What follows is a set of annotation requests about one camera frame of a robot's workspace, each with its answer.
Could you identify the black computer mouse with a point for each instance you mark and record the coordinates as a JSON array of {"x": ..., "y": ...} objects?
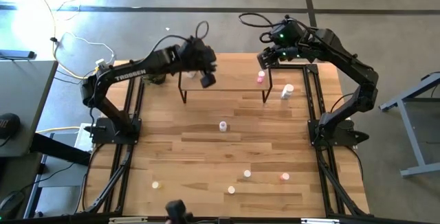
[{"x": 11, "y": 203}]

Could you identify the black rounded desk object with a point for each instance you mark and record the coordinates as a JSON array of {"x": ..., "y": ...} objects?
[{"x": 8, "y": 125}]

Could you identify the grey-blue metal table frame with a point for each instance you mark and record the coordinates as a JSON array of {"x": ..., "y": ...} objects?
[{"x": 409, "y": 138}]

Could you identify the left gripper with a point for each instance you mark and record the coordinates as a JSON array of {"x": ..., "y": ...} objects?
[{"x": 197, "y": 57}]

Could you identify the grey desk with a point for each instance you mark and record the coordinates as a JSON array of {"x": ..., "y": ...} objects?
[{"x": 24, "y": 90}]

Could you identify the dark flat tablet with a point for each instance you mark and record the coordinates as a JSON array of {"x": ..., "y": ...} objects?
[{"x": 17, "y": 54}]

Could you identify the black desk leg bar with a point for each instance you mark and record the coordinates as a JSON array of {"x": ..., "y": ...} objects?
[{"x": 58, "y": 150}]

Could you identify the clear bluish pill bottle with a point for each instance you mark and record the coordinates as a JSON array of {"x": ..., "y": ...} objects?
[{"x": 222, "y": 126}]

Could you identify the small green bushy object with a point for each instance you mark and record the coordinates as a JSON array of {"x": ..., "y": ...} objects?
[{"x": 154, "y": 79}]

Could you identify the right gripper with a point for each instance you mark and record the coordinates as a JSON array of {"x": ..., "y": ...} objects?
[{"x": 287, "y": 53}]

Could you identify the black aluminium table frame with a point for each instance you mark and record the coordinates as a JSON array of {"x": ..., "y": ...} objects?
[{"x": 311, "y": 97}]

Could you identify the white box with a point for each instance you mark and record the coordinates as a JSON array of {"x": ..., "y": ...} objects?
[{"x": 84, "y": 138}]

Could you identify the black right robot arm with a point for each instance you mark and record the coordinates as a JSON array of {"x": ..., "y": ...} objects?
[{"x": 343, "y": 59}]

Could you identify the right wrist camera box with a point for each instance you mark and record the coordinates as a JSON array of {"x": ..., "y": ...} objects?
[{"x": 287, "y": 33}]

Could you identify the silver metal bracket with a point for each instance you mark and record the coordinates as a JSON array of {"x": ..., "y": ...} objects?
[
  {"x": 319, "y": 221},
  {"x": 128, "y": 220}
]

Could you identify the pink pill bottle white cap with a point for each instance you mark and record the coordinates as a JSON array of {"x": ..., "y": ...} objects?
[{"x": 260, "y": 76}]

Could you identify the red pill bottle white cap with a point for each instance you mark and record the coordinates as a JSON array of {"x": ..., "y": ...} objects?
[{"x": 284, "y": 176}]

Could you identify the white power adapter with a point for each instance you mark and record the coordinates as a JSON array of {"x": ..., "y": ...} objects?
[{"x": 100, "y": 62}]

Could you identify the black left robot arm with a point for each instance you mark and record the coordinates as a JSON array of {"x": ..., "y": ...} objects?
[{"x": 130, "y": 74}]

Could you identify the wooden shelf black metal frame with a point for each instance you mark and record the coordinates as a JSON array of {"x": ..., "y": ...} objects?
[{"x": 237, "y": 76}]

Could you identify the large white bottle blue label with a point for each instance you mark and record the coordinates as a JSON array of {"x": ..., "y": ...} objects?
[{"x": 287, "y": 91}]

